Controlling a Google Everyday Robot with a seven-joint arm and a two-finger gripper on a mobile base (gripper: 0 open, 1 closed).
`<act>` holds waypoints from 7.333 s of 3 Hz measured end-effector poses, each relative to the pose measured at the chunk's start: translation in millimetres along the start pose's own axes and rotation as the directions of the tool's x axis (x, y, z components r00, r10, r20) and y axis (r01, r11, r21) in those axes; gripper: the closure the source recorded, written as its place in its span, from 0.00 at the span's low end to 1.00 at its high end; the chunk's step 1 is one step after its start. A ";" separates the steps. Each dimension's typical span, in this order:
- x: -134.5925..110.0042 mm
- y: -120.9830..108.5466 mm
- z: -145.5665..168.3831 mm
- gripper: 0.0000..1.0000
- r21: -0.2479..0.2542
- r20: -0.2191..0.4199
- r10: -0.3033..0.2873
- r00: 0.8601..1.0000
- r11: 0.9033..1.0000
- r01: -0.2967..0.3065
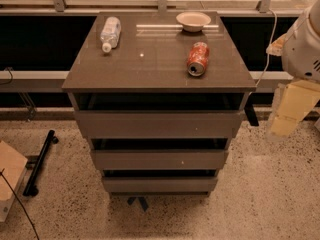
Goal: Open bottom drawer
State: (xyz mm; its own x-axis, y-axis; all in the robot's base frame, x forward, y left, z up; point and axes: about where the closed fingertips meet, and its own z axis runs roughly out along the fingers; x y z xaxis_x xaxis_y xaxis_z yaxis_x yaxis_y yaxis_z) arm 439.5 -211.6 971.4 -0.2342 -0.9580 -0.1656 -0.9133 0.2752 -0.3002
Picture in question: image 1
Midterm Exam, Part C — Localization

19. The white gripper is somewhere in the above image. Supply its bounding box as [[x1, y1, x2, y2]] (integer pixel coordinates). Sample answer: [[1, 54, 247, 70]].
[[269, 80, 320, 137]]

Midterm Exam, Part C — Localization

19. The grey drawer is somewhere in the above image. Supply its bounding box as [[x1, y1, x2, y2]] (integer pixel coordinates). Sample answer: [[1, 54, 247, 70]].
[[91, 150, 228, 170], [75, 111, 243, 139], [102, 177, 217, 194]]

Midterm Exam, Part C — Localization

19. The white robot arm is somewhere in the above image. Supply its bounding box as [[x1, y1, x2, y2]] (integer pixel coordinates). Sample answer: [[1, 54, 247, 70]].
[[267, 0, 320, 138]]

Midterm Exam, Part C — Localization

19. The grey drawer cabinet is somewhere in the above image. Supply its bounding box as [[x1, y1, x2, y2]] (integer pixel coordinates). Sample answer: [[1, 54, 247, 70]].
[[62, 12, 256, 196]]

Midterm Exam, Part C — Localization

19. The red soda can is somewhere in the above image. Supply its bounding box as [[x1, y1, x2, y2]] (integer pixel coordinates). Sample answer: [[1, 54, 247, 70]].
[[187, 42, 209, 77]]

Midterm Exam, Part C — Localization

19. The white paper bowl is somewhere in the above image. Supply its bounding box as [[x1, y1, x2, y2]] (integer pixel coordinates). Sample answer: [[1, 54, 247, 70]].
[[176, 12, 211, 32]]

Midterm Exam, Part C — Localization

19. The clear plastic water bottle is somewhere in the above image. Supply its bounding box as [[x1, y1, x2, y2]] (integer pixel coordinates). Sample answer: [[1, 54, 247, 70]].
[[100, 17, 121, 53]]

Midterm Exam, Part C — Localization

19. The metal window railing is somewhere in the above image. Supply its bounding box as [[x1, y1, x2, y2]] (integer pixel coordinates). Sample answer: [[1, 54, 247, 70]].
[[0, 0, 320, 17]]

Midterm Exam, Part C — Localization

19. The black metal bar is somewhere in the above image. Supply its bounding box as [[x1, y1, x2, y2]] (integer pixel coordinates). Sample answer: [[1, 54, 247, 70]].
[[23, 130, 59, 196]]

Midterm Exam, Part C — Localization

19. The cardboard box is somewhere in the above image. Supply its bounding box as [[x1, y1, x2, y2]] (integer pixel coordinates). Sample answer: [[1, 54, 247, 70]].
[[0, 140, 27, 222]]

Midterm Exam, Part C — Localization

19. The white cable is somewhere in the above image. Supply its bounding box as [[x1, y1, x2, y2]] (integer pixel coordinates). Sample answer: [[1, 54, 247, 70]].
[[254, 8, 279, 87]]

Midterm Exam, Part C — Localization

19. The black cable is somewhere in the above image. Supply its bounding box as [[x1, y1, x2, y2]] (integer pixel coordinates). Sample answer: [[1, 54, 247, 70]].
[[0, 167, 40, 240]]

